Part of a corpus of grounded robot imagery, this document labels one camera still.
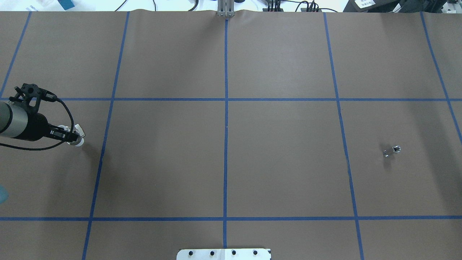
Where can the brown paper table mat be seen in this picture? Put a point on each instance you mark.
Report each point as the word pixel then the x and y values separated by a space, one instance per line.
pixel 263 130

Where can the blue box on desk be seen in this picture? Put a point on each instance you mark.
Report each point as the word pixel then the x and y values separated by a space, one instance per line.
pixel 66 4

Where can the robot arm silver black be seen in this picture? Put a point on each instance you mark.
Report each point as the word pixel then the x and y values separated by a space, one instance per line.
pixel 16 123

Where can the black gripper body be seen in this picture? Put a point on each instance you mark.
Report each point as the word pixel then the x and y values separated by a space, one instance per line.
pixel 35 127

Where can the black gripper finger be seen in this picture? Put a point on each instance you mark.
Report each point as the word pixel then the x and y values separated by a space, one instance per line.
pixel 65 136

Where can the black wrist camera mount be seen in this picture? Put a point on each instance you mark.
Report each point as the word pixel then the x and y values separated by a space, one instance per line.
pixel 29 97

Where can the white PPR valve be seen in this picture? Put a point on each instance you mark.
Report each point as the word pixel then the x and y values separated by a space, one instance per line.
pixel 77 128

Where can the grey metal post bracket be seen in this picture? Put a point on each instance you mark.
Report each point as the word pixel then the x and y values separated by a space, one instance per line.
pixel 225 8

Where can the white mounting plate with bolts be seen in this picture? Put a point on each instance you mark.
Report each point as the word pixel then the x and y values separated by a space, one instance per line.
pixel 225 254

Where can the black equipment with white label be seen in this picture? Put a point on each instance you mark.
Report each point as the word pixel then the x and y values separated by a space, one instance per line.
pixel 394 6

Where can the small metal pipe fitting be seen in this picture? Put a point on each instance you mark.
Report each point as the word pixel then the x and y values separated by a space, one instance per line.
pixel 392 150

